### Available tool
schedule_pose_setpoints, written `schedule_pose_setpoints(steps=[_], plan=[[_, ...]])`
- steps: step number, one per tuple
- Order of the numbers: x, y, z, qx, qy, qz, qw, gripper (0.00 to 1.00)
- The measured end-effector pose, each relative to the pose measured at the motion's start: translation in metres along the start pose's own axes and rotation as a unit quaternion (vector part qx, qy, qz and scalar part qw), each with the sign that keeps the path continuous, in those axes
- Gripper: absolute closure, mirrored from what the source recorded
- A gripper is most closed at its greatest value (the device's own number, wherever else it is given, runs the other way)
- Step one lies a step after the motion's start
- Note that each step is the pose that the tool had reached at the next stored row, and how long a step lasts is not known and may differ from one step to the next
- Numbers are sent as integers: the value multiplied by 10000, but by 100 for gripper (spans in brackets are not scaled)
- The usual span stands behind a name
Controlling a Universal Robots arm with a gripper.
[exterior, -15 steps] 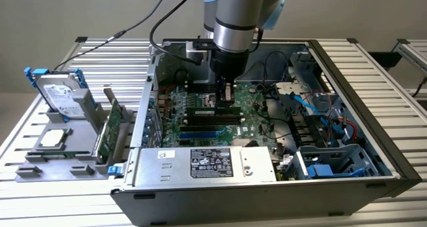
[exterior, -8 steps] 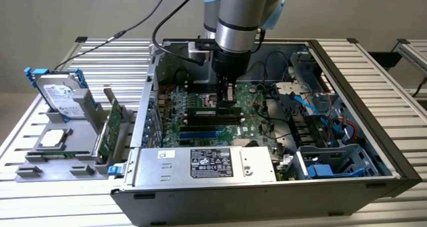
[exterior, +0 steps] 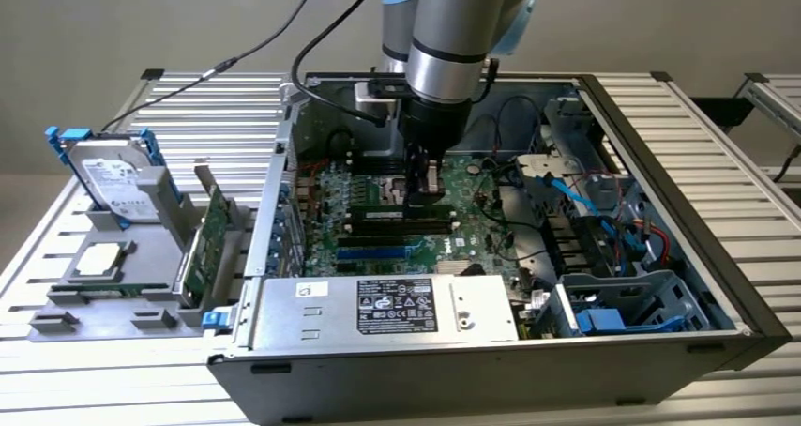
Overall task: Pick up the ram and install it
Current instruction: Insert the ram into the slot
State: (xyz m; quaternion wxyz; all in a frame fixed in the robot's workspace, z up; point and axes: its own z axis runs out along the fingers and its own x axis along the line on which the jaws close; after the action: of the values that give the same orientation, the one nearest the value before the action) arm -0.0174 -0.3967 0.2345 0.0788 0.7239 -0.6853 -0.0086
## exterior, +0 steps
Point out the CPU socket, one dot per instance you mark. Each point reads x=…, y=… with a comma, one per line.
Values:
x=390, y=190

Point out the silver hard disk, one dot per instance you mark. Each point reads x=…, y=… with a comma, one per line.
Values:
x=117, y=177

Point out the black expansion slot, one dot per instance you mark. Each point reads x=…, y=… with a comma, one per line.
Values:
x=370, y=268

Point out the green RAM stick black chips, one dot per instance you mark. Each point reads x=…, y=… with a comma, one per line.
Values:
x=382, y=214

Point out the grey parts rack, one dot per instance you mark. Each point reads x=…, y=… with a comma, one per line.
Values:
x=126, y=320

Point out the black case fan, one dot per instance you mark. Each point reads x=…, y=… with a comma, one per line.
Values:
x=586, y=247

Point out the blue case latch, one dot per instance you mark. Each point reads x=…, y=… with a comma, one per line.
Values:
x=218, y=319

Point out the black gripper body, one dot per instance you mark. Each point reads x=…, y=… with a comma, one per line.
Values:
x=436, y=121

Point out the silver power supply unit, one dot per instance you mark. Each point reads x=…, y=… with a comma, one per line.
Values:
x=377, y=311

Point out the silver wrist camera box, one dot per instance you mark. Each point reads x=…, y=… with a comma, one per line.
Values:
x=378, y=98

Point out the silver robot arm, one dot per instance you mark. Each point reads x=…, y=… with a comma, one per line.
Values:
x=451, y=32

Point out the green graphics card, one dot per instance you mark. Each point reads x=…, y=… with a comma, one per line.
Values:
x=210, y=238

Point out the green motherboard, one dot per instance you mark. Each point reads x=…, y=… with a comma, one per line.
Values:
x=476, y=238

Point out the metal slat side table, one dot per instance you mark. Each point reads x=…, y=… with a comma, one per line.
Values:
x=774, y=102

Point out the grey open PC case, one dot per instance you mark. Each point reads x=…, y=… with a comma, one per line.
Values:
x=476, y=369

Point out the metal disk bay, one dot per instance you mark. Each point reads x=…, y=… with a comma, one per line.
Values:
x=626, y=304

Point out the silver chipset heat sink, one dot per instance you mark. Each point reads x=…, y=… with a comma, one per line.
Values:
x=460, y=267

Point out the blue disk caddy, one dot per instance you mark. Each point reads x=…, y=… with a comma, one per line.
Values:
x=154, y=149

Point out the silver CPU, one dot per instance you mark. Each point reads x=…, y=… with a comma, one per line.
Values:
x=99, y=259

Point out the black RAM slot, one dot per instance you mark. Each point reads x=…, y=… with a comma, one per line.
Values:
x=377, y=241
x=401, y=228

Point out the metal drive cage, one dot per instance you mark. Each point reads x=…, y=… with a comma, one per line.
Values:
x=563, y=158

